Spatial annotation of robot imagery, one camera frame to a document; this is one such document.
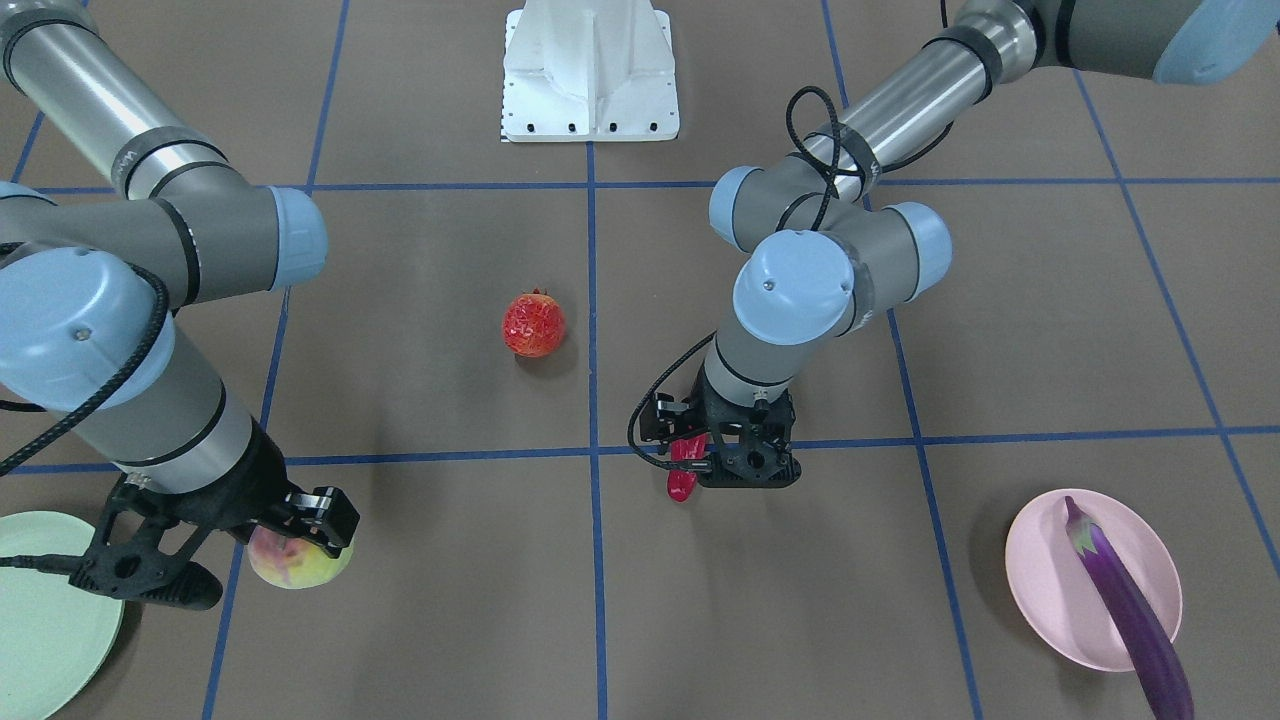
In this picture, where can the mint green plate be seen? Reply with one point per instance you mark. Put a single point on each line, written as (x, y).
(54, 638)

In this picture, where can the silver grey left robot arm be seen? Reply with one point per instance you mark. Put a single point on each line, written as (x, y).
(820, 265)

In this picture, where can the red chili pepper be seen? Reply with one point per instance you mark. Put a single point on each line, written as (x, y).
(680, 481)

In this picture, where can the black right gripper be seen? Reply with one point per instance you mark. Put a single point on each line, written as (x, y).
(243, 492)

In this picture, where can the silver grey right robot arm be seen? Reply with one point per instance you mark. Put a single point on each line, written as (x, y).
(90, 295)

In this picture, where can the yellow pink peach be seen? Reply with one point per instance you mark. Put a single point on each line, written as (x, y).
(293, 563)

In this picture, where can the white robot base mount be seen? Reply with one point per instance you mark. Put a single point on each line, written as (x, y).
(589, 71)

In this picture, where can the purple eggplant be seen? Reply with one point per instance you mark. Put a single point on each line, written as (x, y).
(1156, 663)

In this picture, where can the pink plate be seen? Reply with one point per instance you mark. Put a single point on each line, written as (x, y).
(1055, 593)

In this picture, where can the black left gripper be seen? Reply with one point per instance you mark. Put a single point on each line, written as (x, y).
(667, 417)

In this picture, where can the red pomegranate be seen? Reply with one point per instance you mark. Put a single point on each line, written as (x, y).
(534, 325)

